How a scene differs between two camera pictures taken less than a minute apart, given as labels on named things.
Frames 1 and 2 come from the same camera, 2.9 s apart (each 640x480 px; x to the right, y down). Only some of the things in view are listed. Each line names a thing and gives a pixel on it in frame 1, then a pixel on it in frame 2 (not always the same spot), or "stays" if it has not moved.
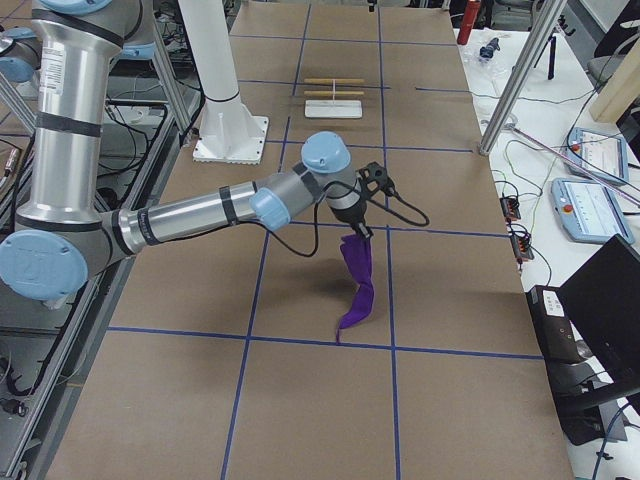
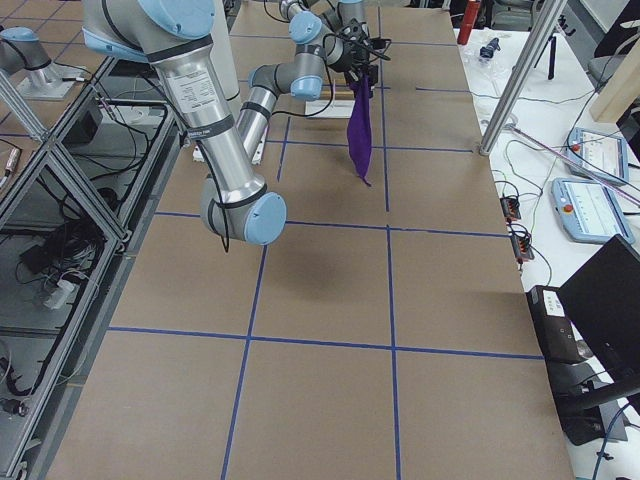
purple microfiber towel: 357,255 -> 359,124
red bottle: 471,11 stays
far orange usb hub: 510,207 stays
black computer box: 577,378 stays
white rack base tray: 333,109 stays
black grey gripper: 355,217 -> 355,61
